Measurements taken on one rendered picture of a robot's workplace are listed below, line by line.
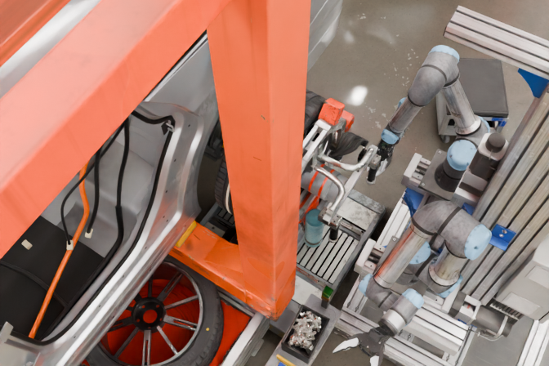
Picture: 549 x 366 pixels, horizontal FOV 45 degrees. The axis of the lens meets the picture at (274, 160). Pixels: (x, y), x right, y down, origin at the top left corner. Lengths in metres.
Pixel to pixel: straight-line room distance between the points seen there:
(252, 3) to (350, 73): 3.13
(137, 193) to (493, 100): 2.13
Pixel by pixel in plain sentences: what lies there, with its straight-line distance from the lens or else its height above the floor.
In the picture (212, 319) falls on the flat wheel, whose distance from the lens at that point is 3.09.
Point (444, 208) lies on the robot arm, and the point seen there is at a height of 1.46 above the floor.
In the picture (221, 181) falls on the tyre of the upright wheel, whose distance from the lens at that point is 2.80.
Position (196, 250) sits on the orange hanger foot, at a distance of 3.02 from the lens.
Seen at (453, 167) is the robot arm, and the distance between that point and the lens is 2.91.
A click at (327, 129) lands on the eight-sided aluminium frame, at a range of 2.77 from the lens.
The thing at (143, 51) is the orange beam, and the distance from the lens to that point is 0.99.
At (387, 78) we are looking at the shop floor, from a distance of 4.36.
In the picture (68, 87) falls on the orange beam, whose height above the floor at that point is 2.73.
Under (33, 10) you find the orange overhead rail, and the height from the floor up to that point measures 3.00.
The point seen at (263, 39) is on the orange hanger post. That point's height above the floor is 2.46.
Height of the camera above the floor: 3.46
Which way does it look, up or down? 61 degrees down
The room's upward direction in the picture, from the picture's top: 1 degrees counter-clockwise
